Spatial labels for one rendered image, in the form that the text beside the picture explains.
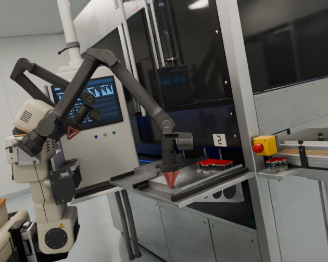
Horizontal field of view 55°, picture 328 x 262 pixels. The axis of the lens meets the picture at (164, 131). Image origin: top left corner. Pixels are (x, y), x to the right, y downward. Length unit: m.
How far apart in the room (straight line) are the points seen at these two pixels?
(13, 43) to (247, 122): 5.83
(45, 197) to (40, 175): 0.11
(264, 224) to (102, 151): 1.11
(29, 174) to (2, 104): 4.99
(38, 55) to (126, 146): 4.87
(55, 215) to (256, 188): 0.93
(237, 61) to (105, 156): 1.12
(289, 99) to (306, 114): 0.14
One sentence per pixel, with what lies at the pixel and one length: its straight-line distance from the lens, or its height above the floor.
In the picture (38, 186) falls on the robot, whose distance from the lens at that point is 1.63.
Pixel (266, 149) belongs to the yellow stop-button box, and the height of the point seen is 0.98.
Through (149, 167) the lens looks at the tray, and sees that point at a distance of 1.85.
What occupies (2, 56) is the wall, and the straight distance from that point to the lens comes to 6.70.
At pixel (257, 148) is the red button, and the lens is 1.32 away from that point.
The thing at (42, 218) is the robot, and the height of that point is 0.84.
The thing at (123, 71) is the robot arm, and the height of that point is 1.41.
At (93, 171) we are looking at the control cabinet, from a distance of 2.10.
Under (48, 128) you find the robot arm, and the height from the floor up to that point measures 1.24.
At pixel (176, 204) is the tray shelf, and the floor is 0.87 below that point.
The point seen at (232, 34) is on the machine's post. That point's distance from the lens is 1.38.
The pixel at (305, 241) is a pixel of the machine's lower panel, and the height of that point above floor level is 0.46.
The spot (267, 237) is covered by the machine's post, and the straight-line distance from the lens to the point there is 1.53.
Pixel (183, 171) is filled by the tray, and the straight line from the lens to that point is 1.56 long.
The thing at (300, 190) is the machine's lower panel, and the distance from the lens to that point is 1.66.
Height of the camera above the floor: 1.27
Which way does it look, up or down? 6 degrees down
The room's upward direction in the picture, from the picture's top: 12 degrees counter-clockwise
